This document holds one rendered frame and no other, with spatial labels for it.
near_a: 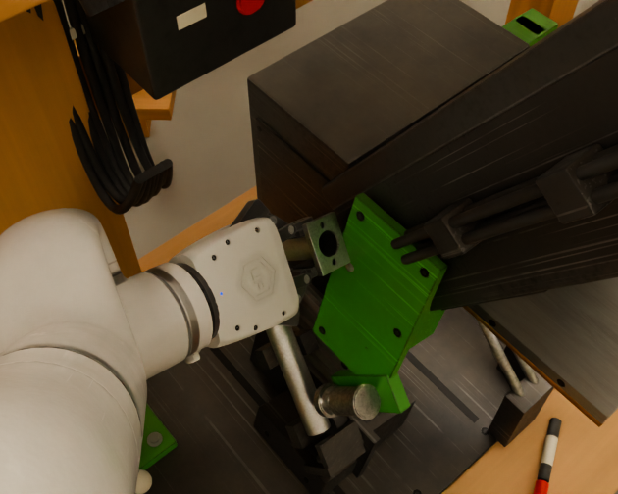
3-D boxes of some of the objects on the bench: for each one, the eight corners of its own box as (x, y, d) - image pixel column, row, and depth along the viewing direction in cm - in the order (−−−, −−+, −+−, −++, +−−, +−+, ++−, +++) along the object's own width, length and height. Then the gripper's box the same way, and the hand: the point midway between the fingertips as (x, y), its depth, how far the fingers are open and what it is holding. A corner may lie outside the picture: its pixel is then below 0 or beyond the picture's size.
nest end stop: (341, 448, 94) (366, 451, 90) (306, 473, 91) (330, 478, 87) (337, 439, 94) (363, 442, 90) (302, 464, 91) (326, 469, 87)
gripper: (128, 223, 67) (276, 170, 79) (186, 389, 70) (321, 314, 82) (172, 215, 62) (324, 159, 74) (232, 396, 65) (370, 314, 76)
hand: (309, 247), depth 76 cm, fingers closed on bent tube, 3 cm apart
